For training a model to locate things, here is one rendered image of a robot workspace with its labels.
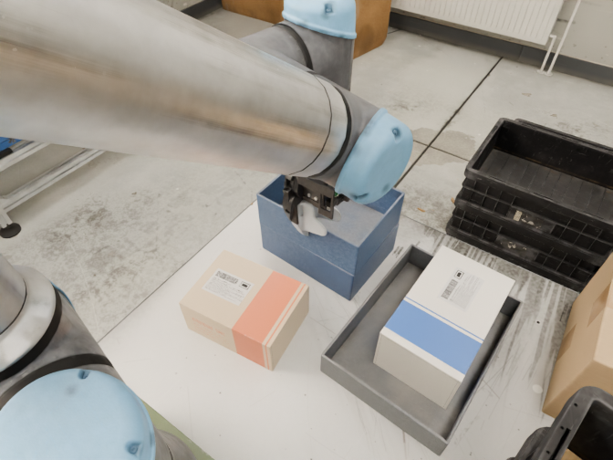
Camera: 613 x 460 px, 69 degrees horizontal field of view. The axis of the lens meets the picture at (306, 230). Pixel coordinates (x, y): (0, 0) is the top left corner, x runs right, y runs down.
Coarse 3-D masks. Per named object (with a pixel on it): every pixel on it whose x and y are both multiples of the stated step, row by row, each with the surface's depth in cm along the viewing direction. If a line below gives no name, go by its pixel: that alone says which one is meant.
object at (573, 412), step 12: (576, 396) 42; (588, 396) 42; (600, 396) 42; (612, 396) 42; (564, 408) 43; (576, 408) 41; (588, 408) 41; (612, 408) 41; (564, 420) 41; (576, 420) 41; (552, 432) 40; (564, 432) 40; (576, 432) 40; (540, 444) 41; (552, 444) 39; (564, 444) 39; (540, 456) 38; (552, 456) 40
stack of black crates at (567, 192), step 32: (512, 128) 133; (480, 160) 126; (512, 160) 136; (544, 160) 133; (576, 160) 128; (608, 160) 123; (480, 192) 120; (512, 192) 113; (544, 192) 127; (576, 192) 127; (608, 192) 127; (448, 224) 133; (480, 224) 127; (512, 224) 119; (544, 224) 114; (576, 224) 110; (608, 224) 104; (512, 256) 126; (544, 256) 121; (576, 256) 114; (576, 288) 120
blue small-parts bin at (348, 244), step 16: (272, 192) 78; (400, 192) 75; (272, 208) 74; (352, 208) 81; (368, 208) 81; (384, 208) 79; (400, 208) 77; (272, 224) 77; (288, 224) 74; (336, 224) 79; (352, 224) 79; (368, 224) 79; (384, 224) 72; (304, 240) 74; (320, 240) 71; (336, 240) 69; (352, 240) 76; (368, 240) 69; (320, 256) 74; (336, 256) 71; (352, 256) 69; (368, 256) 73; (352, 272) 71
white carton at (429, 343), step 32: (448, 256) 71; (416, 288) 67; (448, 288) 67; (480, 288) 67; (416, 320) 63; (448, 320) 63; (480, 320) 63; (384, 352) 65; (416, 352) 60; (448, 352) 60; (416, 384) 64; (448, 384) 59
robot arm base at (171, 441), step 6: (162, 432) 52; (168, 438) 50; (174, 438) 52; (168, 444) 48; (174, 444) 50; (180, 444) 51; (186, 444) 54; (174, 450) 49; (180, 450) 50; (186, 450) 52; (174, 456) 48; (180, 456) 49; (186, 456) 50; (192, 456) 52
